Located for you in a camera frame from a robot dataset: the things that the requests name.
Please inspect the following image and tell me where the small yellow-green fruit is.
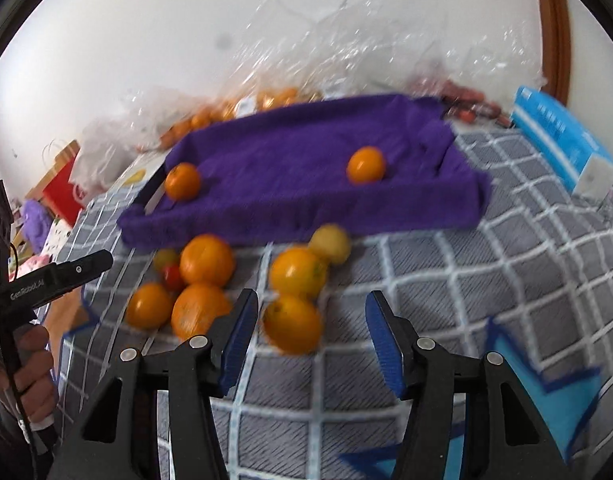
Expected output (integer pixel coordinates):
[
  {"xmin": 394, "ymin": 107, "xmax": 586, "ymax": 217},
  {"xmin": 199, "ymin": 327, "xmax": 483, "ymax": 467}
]
[{"xmin": 153, "ymin": 248, "xmax": 181, "ymax": 272}]

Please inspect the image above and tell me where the white fruit printed cloth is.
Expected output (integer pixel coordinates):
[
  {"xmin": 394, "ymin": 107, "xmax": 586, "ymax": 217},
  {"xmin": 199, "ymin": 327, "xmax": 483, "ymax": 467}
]
[{"xmin": 111, "ymin": 150, "xmax": 172, "ymax": 198}]

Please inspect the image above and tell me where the purple towel lined tray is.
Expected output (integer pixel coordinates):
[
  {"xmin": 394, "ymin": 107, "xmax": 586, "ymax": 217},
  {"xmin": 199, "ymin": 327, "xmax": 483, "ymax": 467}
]
[{"xmin": 117, "ymin": 92, "xmax": 493, "ymax": 251}]

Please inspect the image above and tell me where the blue tissue pack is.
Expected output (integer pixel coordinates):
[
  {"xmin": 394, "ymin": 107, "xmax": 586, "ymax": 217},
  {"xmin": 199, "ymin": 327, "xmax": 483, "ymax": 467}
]
[{"xmin": 511, "ymin": 85, "xmax": 613, "ymax": 200}]

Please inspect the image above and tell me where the person's left hand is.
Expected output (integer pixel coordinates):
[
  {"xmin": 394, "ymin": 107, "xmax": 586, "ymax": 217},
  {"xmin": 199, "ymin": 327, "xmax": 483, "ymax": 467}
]
[{"xmin": 0, "ymin": 326, "xmax": 56, "ymax": 426}]

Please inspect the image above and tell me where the clear bag of oranges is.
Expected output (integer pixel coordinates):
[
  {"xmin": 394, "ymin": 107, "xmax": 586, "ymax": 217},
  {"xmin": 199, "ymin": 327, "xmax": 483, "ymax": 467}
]
[
  {"xmin": 79, "ymin": 87, "xmax": 217, "ymax": 196},
  {"xmin": 206, "ymin": 0, "xmax": 337, "ymax": 116}
]

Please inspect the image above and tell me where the brown wooden door frame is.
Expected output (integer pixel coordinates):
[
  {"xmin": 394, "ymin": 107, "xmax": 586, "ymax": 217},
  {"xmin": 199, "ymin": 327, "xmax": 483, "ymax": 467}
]
[{"xmin": 529, "ymin": 0, "xmax": 572, "ymax": 106}]

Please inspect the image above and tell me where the grey checked blanket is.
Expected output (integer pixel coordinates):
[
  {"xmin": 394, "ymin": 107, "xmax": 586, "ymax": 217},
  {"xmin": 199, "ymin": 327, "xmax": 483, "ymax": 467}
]
[{"xmin": 46, "ymin": 125, "xmax": 613, "ymax": 480}]

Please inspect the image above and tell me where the purple fluffy cloth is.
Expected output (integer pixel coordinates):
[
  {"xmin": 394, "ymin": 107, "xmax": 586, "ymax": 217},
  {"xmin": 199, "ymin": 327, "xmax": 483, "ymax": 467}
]
[{"xmin": 19, "ymin": 199, "xmax": 54, "ymax": 256}]

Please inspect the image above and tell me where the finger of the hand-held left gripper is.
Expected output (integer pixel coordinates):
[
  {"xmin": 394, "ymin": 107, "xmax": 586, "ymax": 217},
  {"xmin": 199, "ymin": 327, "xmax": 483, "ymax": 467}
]
[{"xmin": 50, "ymin": 249, "xmax": 115, "ymax": 293}]

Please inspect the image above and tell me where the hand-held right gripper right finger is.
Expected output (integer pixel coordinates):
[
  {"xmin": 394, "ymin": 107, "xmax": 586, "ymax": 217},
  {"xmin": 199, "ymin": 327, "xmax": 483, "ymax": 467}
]
[{"xmin": 365, "ymin": 290, "xmax": 574, "ymax": 480}]

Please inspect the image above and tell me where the small red tomato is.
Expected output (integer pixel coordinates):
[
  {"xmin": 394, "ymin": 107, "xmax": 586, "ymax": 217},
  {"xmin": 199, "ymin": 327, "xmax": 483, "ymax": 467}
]
[{"xmin": 161, "ymin": 265, "xmax": 186, "ymax": 292}]

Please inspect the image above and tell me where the yellow citrus fruit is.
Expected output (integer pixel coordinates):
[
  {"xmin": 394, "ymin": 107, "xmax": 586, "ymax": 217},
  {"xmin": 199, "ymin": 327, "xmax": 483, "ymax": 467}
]
[{"xmin": 307, "ymin": 224, "xmax": 352, "ymax": 266}]

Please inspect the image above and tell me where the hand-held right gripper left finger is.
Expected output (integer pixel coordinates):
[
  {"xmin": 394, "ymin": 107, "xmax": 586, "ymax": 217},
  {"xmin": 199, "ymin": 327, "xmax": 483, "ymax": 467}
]
[{"xmin": 46, "ymin": 287, "xmax": 260, "ymax": 480}]

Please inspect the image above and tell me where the clear bag of red fruits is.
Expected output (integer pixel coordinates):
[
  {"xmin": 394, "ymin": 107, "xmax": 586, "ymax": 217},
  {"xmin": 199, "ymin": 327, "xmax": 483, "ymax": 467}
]
[{"xmin": 331, "ymin": 0, "xmax": 549, "ymax": 126}]

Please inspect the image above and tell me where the orange with green stem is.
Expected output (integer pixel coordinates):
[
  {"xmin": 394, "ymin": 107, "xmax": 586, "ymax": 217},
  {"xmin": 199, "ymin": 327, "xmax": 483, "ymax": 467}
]
[{"xmin": 164, "ymin": 162, "xmax": 202, "ymax": 202}]

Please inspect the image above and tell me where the red paper bag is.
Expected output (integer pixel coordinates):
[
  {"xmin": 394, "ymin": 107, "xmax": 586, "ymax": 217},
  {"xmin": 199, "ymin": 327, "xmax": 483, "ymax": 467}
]
[{"xmin": 42, "ymin": 140, "xmax": 87, "ymax": 226}]

